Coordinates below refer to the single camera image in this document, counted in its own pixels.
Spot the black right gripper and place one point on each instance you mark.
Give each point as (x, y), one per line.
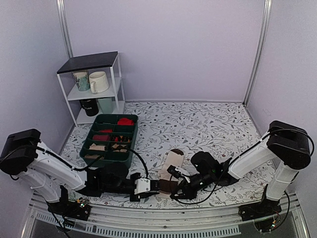
(189, 193)

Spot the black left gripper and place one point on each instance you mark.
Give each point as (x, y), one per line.
(142, 196)

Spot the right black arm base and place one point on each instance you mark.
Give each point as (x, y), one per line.
(260, 209)

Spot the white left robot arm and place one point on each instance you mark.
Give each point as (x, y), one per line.
(25, 156)

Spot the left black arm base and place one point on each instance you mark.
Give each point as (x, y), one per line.
(78, 209)

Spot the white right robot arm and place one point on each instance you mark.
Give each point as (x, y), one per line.
(290, 145)

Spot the argyle rolled sock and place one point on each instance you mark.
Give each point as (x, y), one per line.
(121, 138)
(122, 148)

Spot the green divided organizer tray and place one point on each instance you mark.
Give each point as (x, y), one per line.
(109, 121)

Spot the tan rolled sock front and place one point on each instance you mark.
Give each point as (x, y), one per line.
(93, 157)

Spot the beige rolled sock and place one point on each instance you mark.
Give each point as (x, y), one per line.
(97, 147)

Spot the dark red rolled sock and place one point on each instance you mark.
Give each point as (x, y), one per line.
(105, 137)

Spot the red rolled sock back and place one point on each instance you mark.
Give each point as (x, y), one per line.
(125, 121)

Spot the red rolled sock middle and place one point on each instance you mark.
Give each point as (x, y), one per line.
(107, 131)

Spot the pale green mug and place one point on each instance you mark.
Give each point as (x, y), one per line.
(106, 105)

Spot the black mug with lettering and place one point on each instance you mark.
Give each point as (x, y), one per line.
(90, 107)

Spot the cream ceramic mug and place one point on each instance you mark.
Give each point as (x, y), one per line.
(98, 82)

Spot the white shelf with black top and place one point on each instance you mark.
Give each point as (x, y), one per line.
(108, 62)

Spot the teal patterned mug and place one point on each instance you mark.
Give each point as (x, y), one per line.
(81, 80)

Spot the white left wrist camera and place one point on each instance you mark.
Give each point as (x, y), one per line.
(142, 185)

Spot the aluminium front rail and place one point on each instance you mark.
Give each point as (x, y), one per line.
(216, 222)

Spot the right aluminium corner post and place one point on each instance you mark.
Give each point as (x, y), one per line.
(259, 51)

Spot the aluminium corner post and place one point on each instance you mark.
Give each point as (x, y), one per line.
(259, 51)
(64, 27)

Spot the left aluminium corner post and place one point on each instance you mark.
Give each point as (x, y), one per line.
(64, 27)

